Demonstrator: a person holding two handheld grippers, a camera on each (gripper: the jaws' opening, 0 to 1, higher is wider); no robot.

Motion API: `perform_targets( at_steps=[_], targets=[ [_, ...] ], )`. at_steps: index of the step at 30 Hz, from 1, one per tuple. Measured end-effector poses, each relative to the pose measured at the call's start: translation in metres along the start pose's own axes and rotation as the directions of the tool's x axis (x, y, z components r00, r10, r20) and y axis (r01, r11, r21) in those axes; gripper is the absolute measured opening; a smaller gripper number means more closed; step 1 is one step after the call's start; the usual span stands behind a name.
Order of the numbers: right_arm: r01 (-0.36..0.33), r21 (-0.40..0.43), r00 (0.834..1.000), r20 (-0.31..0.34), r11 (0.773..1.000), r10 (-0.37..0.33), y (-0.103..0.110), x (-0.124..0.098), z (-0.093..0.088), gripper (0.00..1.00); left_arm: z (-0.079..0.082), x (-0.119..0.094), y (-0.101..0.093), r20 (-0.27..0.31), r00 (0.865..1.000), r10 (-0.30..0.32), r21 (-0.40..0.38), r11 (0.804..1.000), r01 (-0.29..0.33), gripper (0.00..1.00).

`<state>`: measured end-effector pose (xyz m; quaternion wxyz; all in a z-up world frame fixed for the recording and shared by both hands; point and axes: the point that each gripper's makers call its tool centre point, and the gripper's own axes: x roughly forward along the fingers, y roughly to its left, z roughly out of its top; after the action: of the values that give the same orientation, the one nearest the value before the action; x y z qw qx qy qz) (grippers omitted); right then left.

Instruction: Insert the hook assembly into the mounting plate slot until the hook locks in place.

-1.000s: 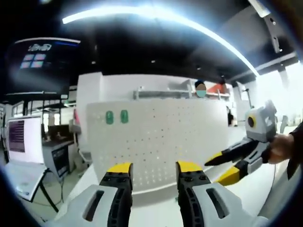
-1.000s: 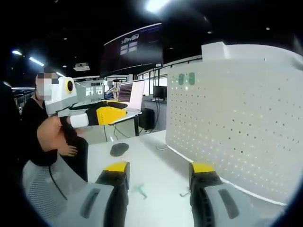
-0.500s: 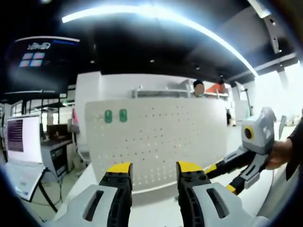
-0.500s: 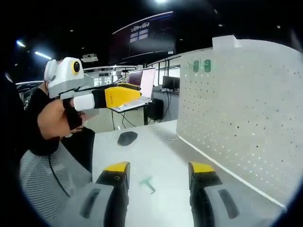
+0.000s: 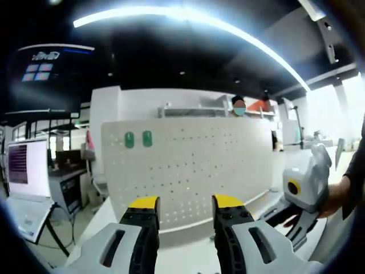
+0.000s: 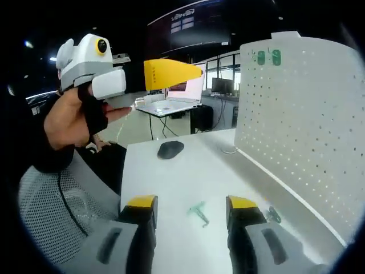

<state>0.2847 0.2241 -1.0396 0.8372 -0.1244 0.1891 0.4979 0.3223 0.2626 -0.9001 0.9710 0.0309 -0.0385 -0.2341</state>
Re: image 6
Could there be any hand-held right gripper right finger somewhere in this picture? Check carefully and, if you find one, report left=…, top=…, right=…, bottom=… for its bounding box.
left=225, top=195, right=329, bottom=274

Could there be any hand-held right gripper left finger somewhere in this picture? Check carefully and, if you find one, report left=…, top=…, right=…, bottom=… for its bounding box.
left=60, top=195, right=159, bottom=274

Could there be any white perforated mounting plate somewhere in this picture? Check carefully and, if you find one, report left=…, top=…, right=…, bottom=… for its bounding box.
left=233, top=36, right=362, bottom=247

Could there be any person's left hand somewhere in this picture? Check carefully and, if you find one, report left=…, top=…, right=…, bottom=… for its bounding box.
left=44, top=84, right=133, bottom=151

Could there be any open laptop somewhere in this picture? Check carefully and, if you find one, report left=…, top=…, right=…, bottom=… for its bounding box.
left=135, top=63, right=207, bottom=117

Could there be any white ceiling unit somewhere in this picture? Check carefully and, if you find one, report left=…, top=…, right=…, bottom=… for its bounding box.
left=112, top=52, right=132, bottom=66

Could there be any large black display screen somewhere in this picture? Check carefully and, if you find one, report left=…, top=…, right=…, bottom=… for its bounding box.
left=147, top=7, right=232, bottom=55

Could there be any black monitor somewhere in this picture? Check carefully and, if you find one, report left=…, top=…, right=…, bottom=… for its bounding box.
left=211, top=78, right=234, bottom=94

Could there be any small white desk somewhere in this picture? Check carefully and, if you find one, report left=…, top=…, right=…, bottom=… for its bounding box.
left=135, top=102, right=214, bottom=141

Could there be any black computer tower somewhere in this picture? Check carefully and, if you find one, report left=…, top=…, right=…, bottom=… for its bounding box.
left=189, top=104, right=214, bottom=134

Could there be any person's black-clad leg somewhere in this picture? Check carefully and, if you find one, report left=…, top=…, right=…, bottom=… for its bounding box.
left=75, top=140, right=128, bottom=197

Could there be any black computer mouse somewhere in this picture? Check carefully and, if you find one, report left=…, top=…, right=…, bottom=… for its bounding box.
left=157, top=140, right=185, bottom=160

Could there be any grey mesh office chair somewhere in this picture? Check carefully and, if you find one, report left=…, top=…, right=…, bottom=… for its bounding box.
left=17, top=159, right=124, bottom=268

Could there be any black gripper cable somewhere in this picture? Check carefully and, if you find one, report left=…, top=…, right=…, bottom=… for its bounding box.
left=56, top=168, right=90, bottom=238

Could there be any white cable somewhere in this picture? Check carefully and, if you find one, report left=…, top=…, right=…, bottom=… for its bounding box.
left=220, top=144, right=240, bottom=155

